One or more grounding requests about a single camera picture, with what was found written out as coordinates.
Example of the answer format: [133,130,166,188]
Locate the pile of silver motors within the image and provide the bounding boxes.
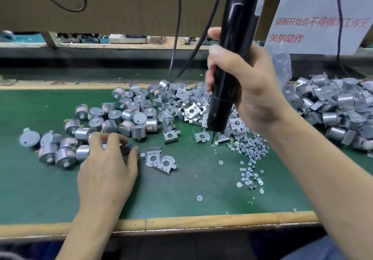
[19,82,161,170]

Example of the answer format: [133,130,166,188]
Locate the black electric screwdriver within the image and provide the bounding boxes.
[206,0,272,134]

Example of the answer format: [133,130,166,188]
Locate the person's right hand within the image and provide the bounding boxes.
[205,26,293,136]

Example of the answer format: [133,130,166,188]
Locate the person's right forearm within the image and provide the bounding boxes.
[268,110,373,260]

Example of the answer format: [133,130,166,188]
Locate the person's left forearm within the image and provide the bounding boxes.
[55,210,126,260]

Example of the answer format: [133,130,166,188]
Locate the grey blue trousers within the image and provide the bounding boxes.
[274,236,350,260]

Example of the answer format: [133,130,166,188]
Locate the person's left hand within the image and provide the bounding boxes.
[77,131,139,224]

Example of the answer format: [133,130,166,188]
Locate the pile of assembled motors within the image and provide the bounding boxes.
[284,73,373,153]

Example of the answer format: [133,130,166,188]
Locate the small clear plastic bag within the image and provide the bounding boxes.
[268,41,292,91]

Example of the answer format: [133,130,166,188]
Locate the green bench mat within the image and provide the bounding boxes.
[0,88,373,225]

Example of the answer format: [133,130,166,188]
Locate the brown back panel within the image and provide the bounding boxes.
[0,0,286,36]

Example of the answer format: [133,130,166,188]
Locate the scatter of small silver screws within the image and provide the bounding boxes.
[197,134,270,202]

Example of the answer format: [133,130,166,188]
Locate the pile of metal brackets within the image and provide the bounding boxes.
[113,81,251,147]

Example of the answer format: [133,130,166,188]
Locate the white paper sign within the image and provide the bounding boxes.
[265,0,373,56]

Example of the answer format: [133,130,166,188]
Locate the black hanging cable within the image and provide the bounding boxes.
[169,0,183,80]
[175,0,228,80]

